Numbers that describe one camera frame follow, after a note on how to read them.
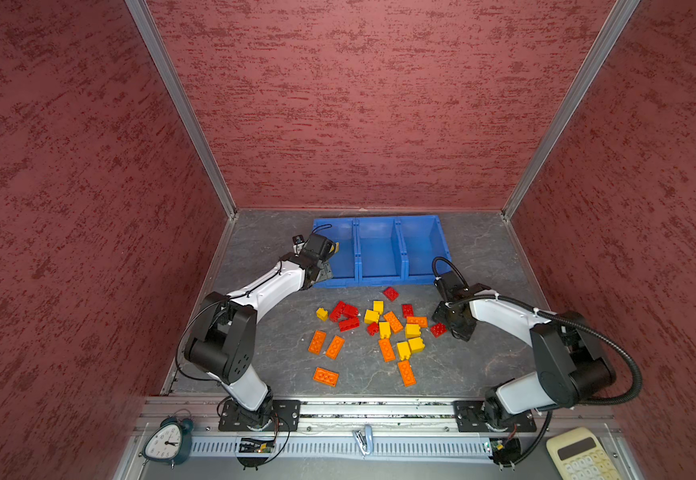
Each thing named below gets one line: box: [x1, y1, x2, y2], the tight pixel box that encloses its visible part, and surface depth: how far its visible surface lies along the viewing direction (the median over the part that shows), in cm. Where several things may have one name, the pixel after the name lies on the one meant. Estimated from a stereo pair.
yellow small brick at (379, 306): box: [373, 300, 385, 315], surface depth 94 cm
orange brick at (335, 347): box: [325, 335, 345, 360], surface depth 87 cm
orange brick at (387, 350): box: [378, 338, 396, 362], surface depth 87 cm
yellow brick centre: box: [364, 309, 379, 325], surface depth 91 cm
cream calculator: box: [546, 427, 622, 480], surface depth 69 cm
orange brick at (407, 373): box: [398, 360, 416, 387], surface depth 83 cm
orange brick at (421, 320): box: [406, 316, 429, 328], surface depth 92 cm
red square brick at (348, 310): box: [339, 301, 359, 319], surface depth 94 cm
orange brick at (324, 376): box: [312, 367, 339, 387], surface depth 81 cm
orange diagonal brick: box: [383, 311, 404, 334], surface depth 91 cm
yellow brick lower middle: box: [396, 341, 411, 361], surface depth 85 cm
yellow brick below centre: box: [379, 321, 391, 339], surface depth 89 cm
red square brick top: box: [382, 286, 400, 302], surface depth 98 cm
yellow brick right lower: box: [408, 337, 425, 353], surface depth 86 cm
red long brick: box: [338, 316, 360, 333], surface depth 91 cm
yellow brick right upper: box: [405, 323, 421, 338], surface depth 89 cm
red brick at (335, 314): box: [329, 300, 344, 323], surface depth 93 cm
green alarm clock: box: [138, 408, 194, 470], surface depth 69 cm
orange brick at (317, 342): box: [308, 330, 327, 355], surface depth 87 cm
